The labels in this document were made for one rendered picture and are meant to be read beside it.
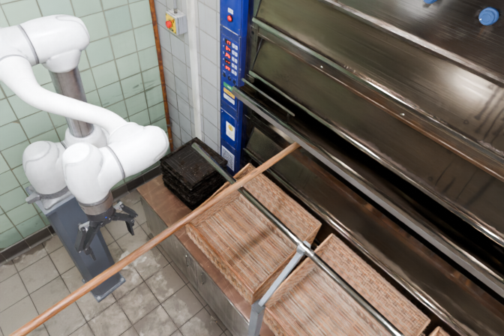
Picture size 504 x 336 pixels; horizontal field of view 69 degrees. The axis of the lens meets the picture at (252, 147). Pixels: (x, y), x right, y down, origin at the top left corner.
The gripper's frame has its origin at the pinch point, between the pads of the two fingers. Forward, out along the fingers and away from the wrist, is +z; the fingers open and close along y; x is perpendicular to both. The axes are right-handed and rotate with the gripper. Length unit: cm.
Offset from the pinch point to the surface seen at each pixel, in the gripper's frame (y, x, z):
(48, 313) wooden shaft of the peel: 24.9, -0.7, 15.1
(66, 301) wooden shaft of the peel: 19.2, -0.5, 14.9
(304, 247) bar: -55, 39, 17
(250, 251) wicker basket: -65, 4, 74
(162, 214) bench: -43, -49, 74
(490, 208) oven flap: -89, 80, -18
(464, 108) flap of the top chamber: -89, 59, -45
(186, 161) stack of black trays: -66, -54, 48
